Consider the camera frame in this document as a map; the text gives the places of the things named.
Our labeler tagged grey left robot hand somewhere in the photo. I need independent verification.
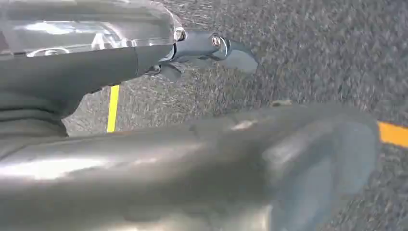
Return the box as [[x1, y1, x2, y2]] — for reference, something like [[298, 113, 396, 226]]
[[0, 0, 381, 231]]

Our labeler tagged ribbed grey left arm sleeve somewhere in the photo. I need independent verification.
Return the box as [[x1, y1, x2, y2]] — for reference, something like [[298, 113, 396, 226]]
[[0, 92, 69, 151]]

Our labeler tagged orange floor tape strip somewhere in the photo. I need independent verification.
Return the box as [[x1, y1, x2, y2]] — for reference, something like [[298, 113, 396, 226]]
[[377, 121, 408, 149]]

